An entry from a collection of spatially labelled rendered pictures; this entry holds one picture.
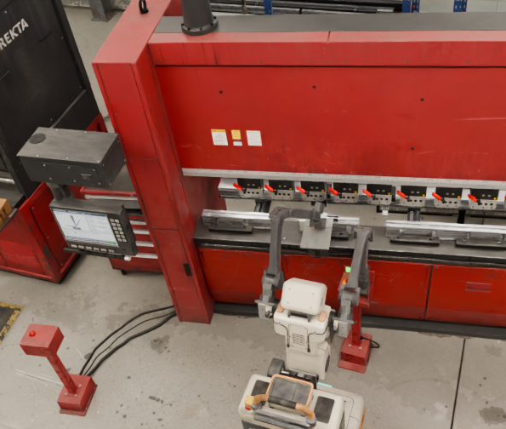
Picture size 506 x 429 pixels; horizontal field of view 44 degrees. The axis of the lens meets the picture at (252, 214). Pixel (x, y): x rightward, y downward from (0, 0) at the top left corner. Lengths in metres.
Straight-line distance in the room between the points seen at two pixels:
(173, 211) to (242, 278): 0.83
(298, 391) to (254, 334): 1.39
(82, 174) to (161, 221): 0.83
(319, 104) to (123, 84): 1.05
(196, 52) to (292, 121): 0.65
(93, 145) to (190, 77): 0.64
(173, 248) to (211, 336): 0.88
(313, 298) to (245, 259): 1.19
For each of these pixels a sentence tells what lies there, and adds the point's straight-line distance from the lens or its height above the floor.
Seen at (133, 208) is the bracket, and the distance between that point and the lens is 4.14.
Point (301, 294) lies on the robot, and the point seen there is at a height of 1.36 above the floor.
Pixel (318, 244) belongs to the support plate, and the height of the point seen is 1.00.
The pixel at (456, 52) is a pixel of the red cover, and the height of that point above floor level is 2.24.
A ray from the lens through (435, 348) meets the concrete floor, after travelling 4.74.
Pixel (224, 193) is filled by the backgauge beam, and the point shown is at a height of 0.93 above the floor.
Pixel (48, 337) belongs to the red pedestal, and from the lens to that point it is 4.20.
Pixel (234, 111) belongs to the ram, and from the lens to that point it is 3.64.
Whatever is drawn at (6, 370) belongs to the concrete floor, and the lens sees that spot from 5.24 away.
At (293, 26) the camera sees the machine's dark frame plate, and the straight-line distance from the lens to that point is 3.43.
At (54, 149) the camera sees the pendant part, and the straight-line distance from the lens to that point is 3.55.
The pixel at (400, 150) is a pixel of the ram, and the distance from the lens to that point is 3.67.
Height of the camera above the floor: 3.95
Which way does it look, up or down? 45 degrees down
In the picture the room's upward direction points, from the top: 10 degrees counter-clockwise
